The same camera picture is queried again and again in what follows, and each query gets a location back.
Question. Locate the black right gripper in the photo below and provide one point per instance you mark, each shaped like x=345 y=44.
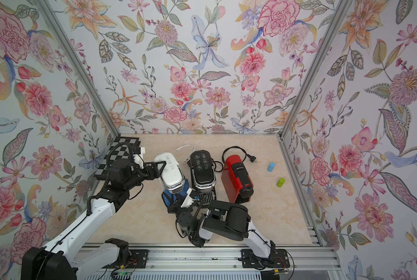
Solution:
x=179 y=205

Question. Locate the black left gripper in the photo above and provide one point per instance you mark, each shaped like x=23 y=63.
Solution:
x=156 y=172

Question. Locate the black coffee machine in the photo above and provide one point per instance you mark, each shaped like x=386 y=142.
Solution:
x=203 y=175

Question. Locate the black white chessboard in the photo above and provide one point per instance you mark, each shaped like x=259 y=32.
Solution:
x=119 y=153

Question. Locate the white coffee machine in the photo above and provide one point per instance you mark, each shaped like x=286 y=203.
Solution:
x=172 y=177

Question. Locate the blue microfiber cloth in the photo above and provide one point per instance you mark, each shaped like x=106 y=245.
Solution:
x=173 y=201

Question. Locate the red coffee machine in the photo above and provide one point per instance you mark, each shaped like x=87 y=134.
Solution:
x=236 y=181

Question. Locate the aluminium frame post left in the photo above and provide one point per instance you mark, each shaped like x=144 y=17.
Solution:
x=52 y=21

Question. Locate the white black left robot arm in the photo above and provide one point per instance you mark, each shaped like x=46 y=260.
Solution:
x=59 y=259

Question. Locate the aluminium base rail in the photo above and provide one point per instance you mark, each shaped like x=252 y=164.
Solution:
x=224 y=263

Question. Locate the blue cylinder block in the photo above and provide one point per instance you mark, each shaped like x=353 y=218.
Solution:
x=271 y=167

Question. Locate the aluminium frame post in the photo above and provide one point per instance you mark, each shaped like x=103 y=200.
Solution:
x=52 y=21
x=338 y=16

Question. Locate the aluminium frame post right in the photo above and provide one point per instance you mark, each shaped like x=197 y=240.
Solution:
x=338 y=16

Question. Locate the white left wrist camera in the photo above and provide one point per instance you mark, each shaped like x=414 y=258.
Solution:
x=138 y=154

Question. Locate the green cylinder block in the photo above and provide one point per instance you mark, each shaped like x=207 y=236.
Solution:
x=280 y=182

